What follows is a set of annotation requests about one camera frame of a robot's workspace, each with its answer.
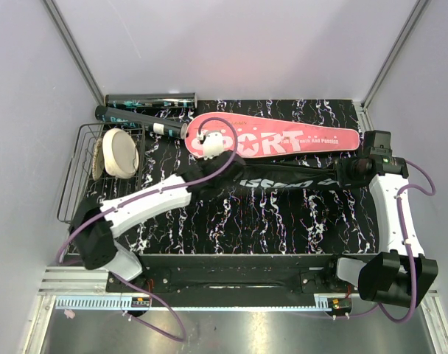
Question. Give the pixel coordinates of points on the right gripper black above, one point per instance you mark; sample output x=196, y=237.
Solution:
x=341, y=176

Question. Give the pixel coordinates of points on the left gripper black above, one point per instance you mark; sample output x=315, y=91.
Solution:
x=205, y=163

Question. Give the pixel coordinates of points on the black racket bag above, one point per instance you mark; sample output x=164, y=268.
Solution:
x=272, y=176

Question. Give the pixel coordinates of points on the pink racket cover bag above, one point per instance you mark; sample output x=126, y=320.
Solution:
x=259, y=137

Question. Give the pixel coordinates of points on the black teal shuttlecock tube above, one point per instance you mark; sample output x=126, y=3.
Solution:
x=169, y=100

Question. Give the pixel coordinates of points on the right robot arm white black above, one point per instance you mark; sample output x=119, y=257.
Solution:
x=400, y=274

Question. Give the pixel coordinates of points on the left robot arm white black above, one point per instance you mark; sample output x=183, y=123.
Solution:
x=96, y=226

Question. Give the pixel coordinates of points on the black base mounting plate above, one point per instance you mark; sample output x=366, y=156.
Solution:
x=161, y=280

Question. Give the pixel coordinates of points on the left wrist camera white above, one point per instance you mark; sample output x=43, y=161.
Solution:
x=212, y=143

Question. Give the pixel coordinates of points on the black wire basket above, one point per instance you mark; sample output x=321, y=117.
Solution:
x=79, y=182

